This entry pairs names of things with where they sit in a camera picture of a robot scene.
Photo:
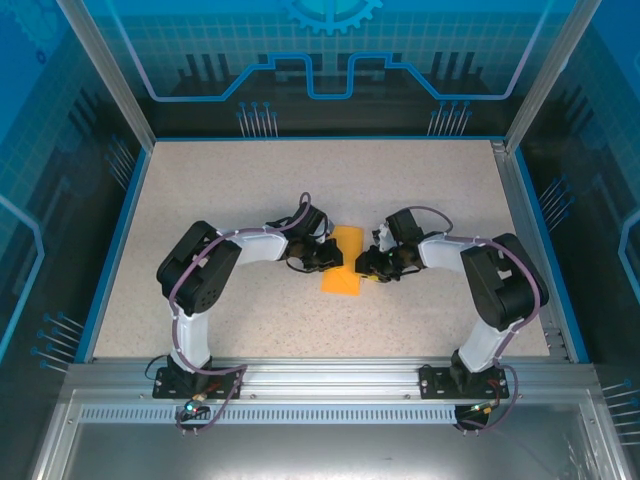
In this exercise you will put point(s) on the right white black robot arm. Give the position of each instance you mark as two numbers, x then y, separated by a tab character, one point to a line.
505	285

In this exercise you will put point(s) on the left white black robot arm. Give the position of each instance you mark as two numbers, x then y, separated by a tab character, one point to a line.
195	280

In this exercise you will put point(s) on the steel sheet tray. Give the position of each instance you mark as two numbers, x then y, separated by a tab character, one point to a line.
325	450

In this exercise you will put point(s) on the long aluminium base rail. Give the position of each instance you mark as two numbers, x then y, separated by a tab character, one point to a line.
325	375

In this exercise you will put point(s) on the aluminium side rail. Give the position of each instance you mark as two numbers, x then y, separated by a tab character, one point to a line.
517	200

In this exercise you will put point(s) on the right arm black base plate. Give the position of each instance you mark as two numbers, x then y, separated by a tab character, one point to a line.
432	385

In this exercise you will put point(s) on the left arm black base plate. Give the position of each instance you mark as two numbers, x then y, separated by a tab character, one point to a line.
162	389

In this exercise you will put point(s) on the aluminium frame post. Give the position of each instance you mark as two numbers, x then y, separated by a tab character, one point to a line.
550	75
107	75

